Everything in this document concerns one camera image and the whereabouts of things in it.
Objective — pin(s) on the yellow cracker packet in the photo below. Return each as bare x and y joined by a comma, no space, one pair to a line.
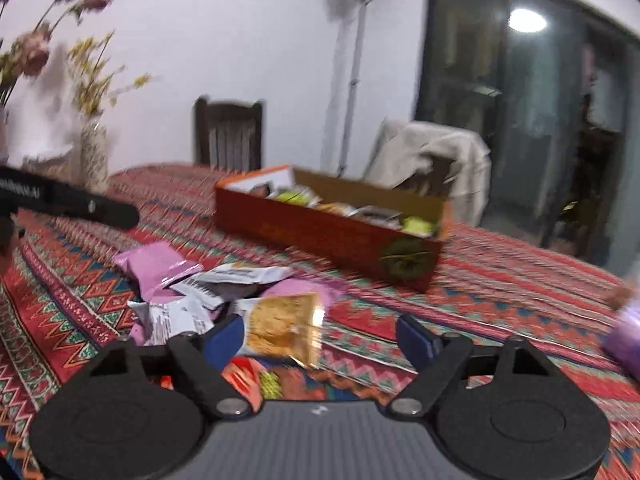
280,330

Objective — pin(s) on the dried pink flowers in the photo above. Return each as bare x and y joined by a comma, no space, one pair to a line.
35,52

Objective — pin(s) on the dark wooden chair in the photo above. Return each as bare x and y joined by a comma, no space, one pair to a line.
442,175
227,135

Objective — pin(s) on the sliding glass door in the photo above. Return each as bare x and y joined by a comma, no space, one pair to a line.
470,60

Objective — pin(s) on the red cardboard box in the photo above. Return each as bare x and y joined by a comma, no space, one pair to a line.
310,235

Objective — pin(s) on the yellow flower sprigs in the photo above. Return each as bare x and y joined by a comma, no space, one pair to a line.
92,90

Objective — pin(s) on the chair with beige jacket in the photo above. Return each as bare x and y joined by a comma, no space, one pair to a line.
415,145

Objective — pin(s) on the small patterned vase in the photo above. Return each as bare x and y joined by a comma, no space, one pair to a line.
95,160

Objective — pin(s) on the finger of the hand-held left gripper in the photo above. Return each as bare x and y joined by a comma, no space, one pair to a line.
100,207

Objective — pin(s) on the pile of snack packets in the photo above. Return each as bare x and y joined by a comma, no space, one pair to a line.
165,270

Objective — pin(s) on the purple tissue pack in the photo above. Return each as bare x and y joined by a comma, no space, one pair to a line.
627,340

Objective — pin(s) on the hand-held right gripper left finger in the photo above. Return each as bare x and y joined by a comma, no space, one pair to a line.
225,342

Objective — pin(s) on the batch of sorted snack packets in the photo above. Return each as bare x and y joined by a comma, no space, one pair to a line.
295,196

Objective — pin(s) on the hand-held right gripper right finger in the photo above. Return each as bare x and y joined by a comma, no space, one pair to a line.
417,342

